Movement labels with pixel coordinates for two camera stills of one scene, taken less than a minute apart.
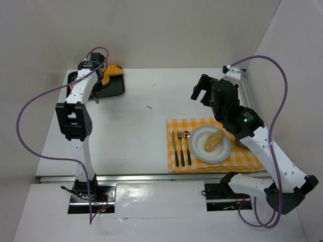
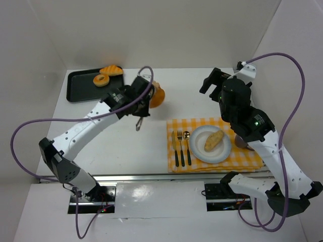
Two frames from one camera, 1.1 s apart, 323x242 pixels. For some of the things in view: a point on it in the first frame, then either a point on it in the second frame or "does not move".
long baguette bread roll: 212,139 does not move
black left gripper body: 96,95 → 145,92
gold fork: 179,137 does not move
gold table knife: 173,143 does not move
